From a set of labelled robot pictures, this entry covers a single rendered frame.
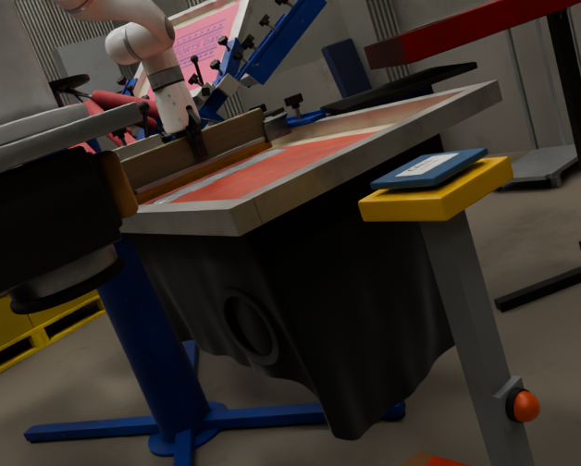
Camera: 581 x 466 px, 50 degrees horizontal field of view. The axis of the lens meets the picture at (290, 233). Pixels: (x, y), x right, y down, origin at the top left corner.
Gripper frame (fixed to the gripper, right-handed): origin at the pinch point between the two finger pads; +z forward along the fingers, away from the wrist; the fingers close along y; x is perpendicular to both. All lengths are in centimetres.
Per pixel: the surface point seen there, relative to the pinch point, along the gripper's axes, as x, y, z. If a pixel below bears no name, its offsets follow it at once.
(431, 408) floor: 49, -5, 102
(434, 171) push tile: -15, 80, 5
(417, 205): -19, 80, 8
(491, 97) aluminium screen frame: 26, 60, 6
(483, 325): -13, 79, 26
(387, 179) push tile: -16, 75, 5
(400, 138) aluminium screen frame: 2, 60, 5
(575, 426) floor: 58, 37, 102
